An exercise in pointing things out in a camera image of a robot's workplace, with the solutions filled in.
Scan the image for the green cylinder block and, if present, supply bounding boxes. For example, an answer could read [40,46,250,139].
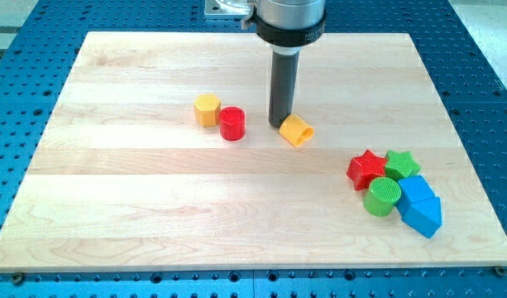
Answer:
[363,177,401,217]

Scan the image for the red star block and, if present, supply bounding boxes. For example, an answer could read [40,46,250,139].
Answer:
[347,149,387,190]

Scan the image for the silver metal mounting plate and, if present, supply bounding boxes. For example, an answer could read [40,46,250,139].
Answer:
[203,0,250,20]

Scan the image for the yellow hexagon block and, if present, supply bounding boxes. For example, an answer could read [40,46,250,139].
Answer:
[194,94,221,127]

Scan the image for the red cylinder block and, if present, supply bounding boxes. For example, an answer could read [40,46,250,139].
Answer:
[219,107,246,141]

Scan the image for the green star block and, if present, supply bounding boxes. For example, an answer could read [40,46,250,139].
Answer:
[385,150,421,180]

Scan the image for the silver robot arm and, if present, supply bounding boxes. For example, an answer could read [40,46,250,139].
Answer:
[241,0,327,56]

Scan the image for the blue cube block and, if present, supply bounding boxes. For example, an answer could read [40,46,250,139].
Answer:
[396,175,435,216]

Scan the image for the yellow tipped cylinder block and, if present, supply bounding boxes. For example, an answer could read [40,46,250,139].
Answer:
[279,113,315,147]

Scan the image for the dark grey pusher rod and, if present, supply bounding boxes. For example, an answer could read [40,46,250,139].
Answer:
[268,51,299,127]

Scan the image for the blue triangle block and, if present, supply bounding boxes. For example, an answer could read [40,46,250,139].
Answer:
[402,197,442,238]

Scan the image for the light wooden board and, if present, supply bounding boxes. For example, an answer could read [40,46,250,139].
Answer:
[0,31,507,272]

